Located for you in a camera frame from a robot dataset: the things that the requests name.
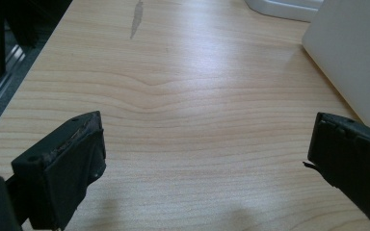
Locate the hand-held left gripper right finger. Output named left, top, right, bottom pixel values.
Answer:
left=303, top=112, right=370, bottom=231

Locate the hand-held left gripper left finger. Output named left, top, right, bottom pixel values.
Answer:
left=11, top=110, right=107, bottom=231

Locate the white box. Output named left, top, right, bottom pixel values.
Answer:
left=301, top=0, right=370, bottom=137

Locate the white tray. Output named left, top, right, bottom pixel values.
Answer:
left=244, top=0, right=325, bottom=23

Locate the aluminium rail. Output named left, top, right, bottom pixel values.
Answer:
left=0, top=44, right=27, bottom=128

